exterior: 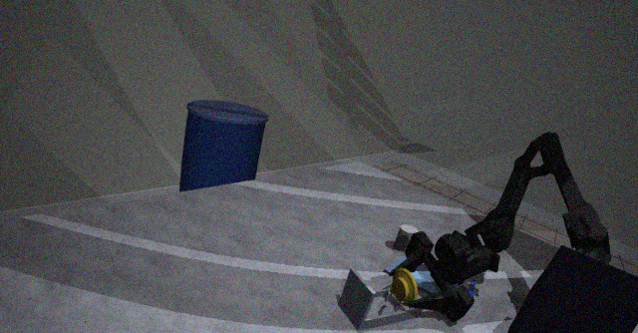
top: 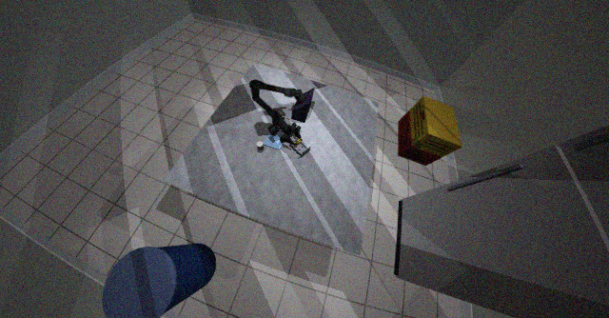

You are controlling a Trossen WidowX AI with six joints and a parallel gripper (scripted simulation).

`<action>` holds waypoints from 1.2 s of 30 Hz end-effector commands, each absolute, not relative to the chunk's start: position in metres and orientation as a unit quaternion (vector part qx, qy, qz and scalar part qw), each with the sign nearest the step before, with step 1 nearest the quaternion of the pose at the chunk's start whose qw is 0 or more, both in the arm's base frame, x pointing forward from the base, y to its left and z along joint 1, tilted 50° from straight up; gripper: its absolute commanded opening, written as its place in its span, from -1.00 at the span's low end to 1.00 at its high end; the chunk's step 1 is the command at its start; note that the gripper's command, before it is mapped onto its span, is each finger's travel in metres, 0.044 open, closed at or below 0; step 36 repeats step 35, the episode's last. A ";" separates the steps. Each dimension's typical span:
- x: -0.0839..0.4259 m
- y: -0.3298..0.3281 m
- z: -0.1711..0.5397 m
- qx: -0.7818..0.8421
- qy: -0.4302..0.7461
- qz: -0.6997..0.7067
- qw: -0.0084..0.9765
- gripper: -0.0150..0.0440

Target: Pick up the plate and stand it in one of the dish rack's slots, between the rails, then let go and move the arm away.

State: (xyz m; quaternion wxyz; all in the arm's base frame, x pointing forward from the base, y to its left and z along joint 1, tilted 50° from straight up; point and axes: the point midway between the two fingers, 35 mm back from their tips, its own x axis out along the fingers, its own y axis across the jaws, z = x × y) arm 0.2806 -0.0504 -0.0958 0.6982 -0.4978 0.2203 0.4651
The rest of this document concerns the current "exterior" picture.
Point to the grey cylinder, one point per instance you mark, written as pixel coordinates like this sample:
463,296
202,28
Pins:
404,236

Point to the yellow plate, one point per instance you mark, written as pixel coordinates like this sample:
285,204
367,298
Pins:
404,286

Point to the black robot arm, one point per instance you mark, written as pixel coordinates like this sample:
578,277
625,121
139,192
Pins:
586,233

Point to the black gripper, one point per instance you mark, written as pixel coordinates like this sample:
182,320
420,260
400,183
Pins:
454,303

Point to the dark grey dish rack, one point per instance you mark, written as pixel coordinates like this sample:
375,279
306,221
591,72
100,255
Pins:
367,309

